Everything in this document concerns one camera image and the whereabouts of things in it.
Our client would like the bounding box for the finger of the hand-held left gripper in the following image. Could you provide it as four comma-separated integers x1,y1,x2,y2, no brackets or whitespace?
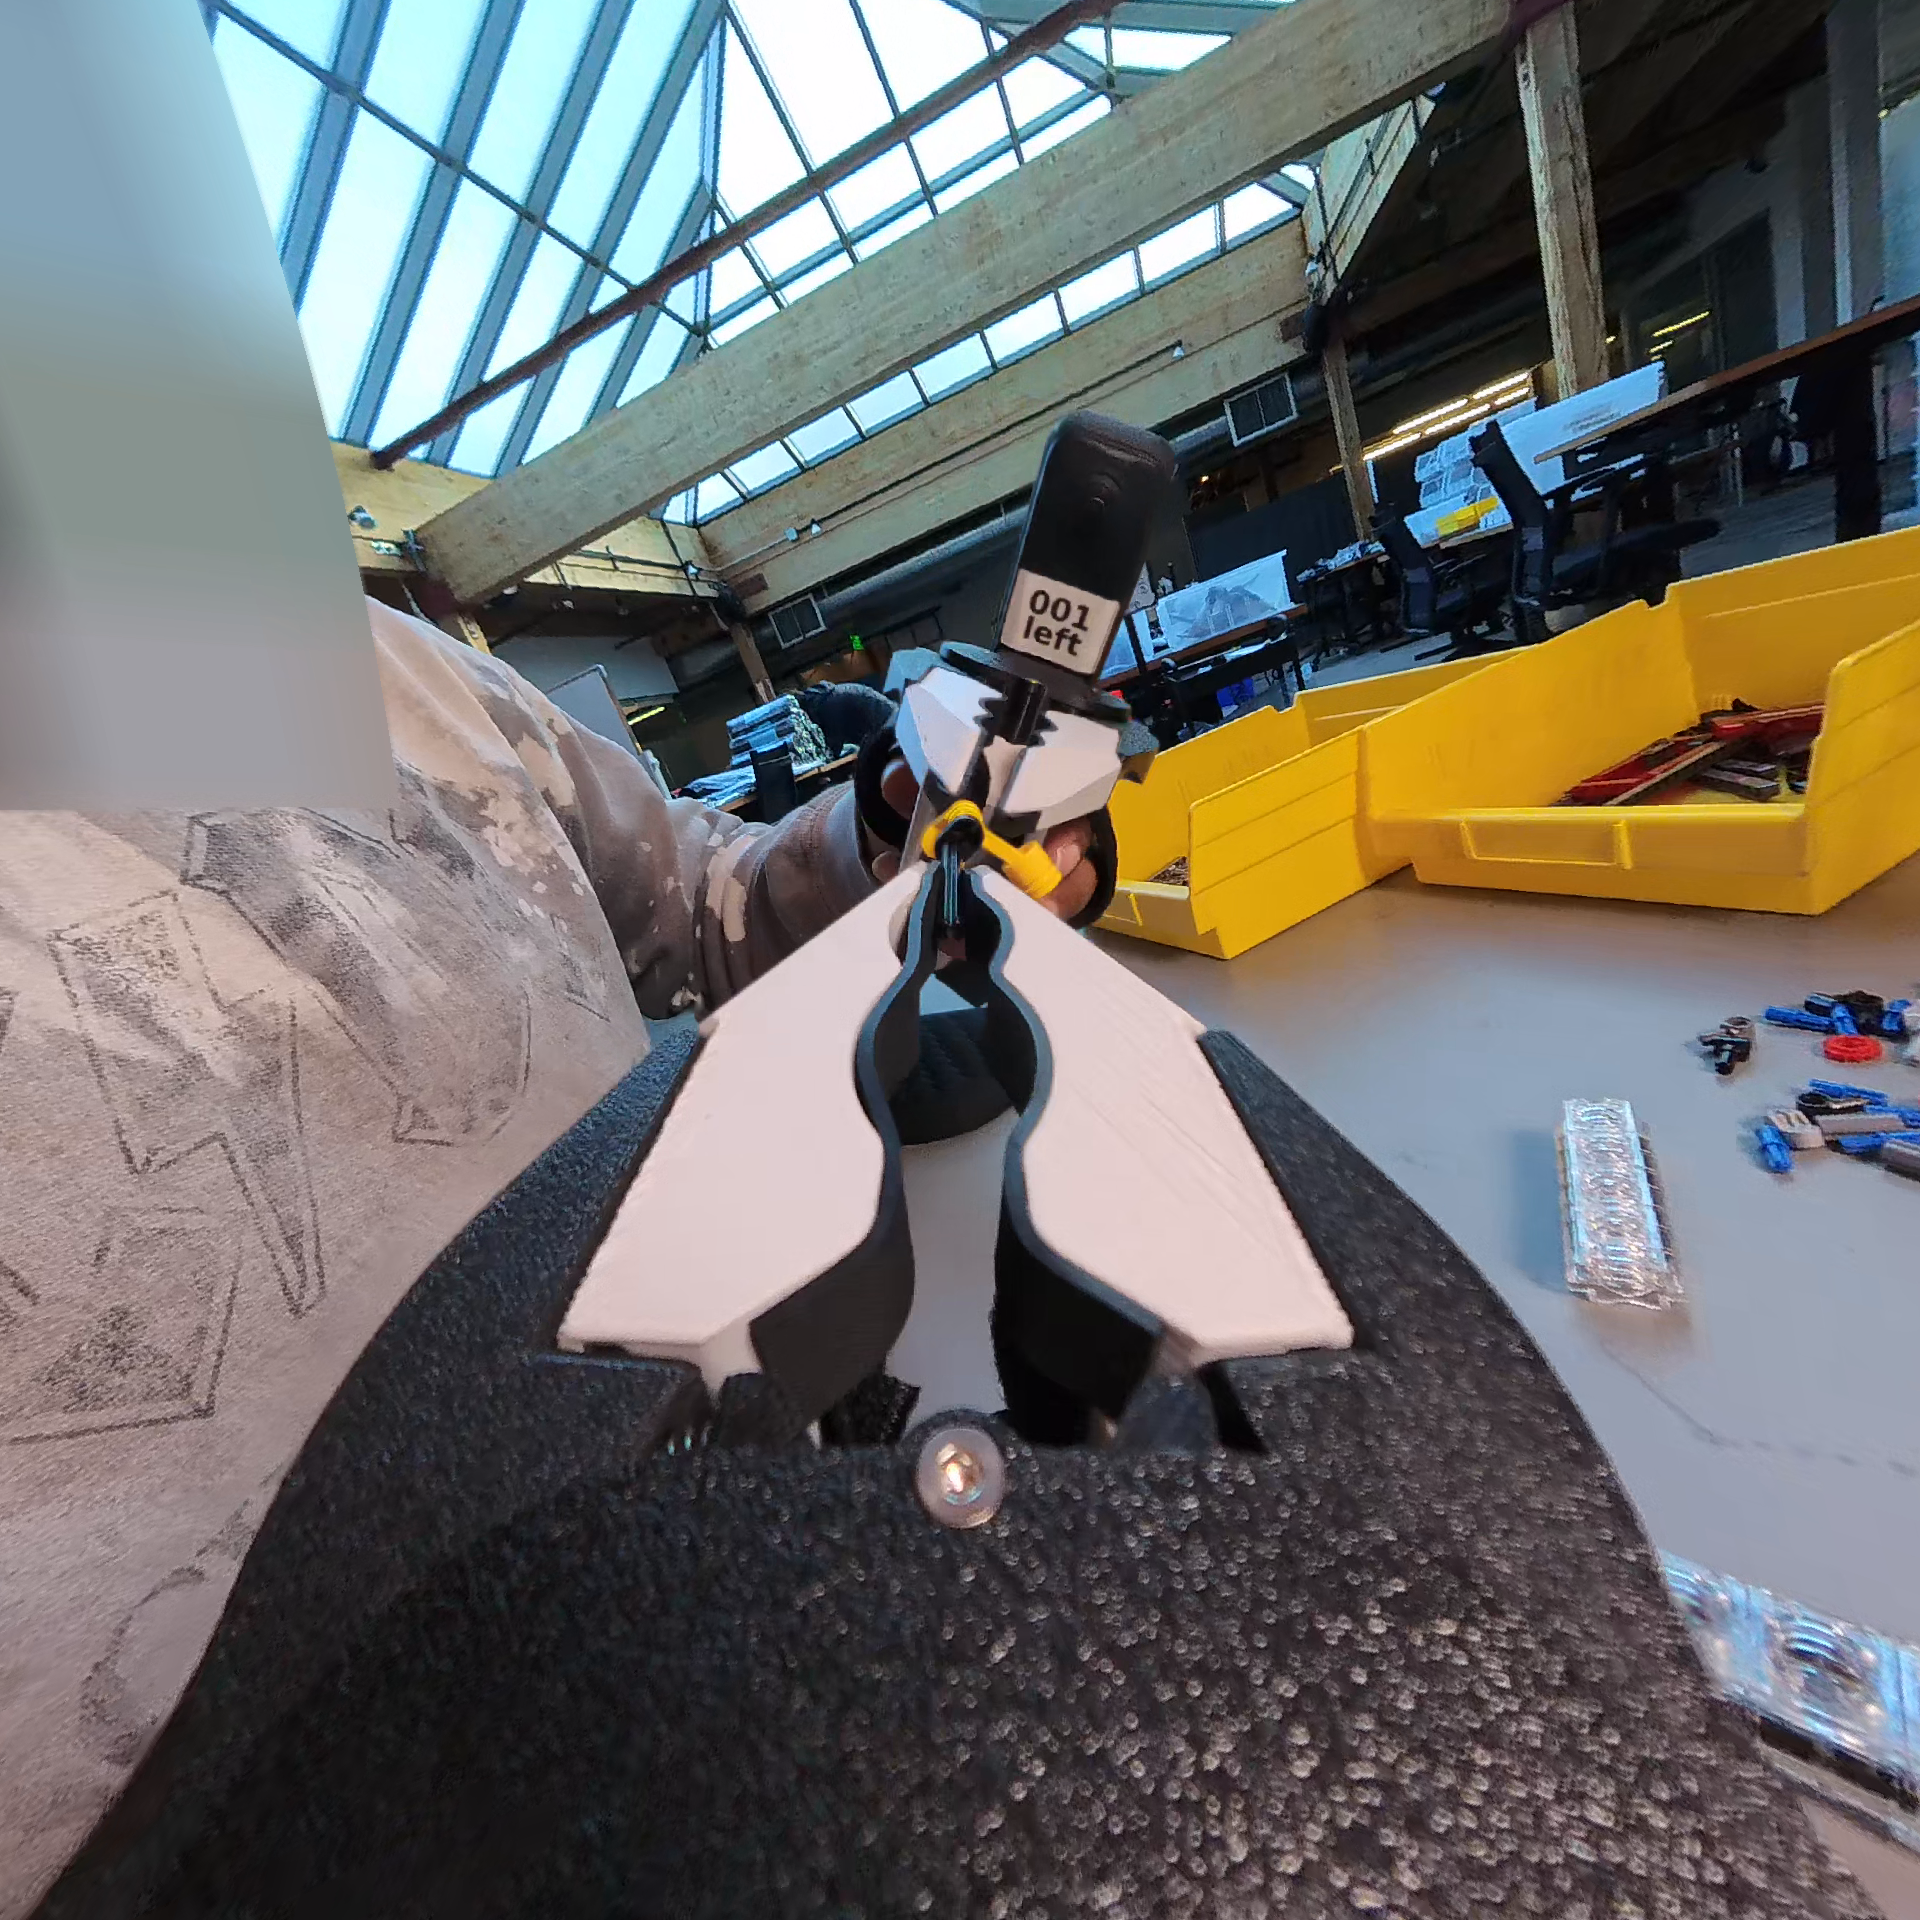
995,719,1126,846
895,667,1000,873

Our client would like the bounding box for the light wooden post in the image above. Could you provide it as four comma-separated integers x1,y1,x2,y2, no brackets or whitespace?
1513,0,1612,399

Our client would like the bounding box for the pile of small building parts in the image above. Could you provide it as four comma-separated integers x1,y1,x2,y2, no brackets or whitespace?
1697,985,1920,1177

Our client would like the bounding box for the person's left forearm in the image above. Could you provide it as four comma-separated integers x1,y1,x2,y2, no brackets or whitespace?
570,704,890,1022

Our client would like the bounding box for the red and black parts heap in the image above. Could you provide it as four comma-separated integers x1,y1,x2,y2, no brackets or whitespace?
1556,702,1829,813

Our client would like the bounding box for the black office chair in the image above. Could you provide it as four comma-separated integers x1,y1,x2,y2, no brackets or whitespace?
1470,420,1724,647
1371,503,1509,661

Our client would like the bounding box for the yellow plastic storage bin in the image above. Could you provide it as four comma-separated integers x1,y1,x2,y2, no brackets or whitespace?
1090,647,1526,963
1363,524,1920,916

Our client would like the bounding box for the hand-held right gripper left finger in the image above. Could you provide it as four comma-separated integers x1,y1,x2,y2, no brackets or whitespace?
558,869,925,1447

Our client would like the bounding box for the clear studded building brick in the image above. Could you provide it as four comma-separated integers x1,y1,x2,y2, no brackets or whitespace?
1553,1094,1684,1309
1654,1551,1920,1801

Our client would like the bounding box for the wooden top table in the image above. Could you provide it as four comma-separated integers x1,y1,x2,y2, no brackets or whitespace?
1532,291,1920,548

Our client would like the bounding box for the person's left hand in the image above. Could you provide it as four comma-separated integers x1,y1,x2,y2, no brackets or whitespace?
876,752,1114,929

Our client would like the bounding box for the grey desk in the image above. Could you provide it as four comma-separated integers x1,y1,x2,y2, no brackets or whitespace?
886,831,1920,1920

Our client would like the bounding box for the yellow assembly with black axle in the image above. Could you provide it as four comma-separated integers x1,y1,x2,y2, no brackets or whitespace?
918,799,1070,968

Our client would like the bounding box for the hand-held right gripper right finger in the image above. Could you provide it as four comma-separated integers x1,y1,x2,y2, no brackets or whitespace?
966,869,1356,1449

